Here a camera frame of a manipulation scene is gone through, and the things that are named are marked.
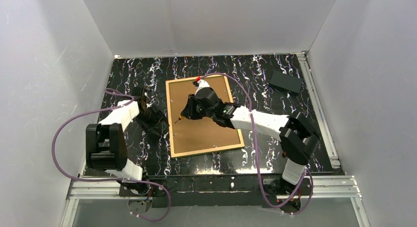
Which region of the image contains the aluminium rail frame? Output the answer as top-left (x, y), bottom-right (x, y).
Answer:
top-left (61, 52), bottom-right (369, 227)

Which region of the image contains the black rectangular box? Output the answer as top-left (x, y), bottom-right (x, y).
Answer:
top-left (268, 71), bottom-right (303, 95)

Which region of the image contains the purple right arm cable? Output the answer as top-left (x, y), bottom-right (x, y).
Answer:
top-left (199, 72), bottom-right (314, 216)

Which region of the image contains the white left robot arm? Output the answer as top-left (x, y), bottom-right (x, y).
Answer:
top-left (86, 87), bottom-right (168, 182)

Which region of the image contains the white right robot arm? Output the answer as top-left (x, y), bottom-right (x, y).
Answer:
top-left (180, 87), bottom-right (321, 185)

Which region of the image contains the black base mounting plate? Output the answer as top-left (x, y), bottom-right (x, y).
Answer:
top-left (119, 174), bottom-right (312, 208)

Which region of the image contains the green wooden photo frame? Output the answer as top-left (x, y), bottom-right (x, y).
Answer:
top-left (165, 77), bottom-right (244, 158)

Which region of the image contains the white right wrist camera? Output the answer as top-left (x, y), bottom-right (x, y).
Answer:
top-left (192, 77), bottom-right (210, 94)

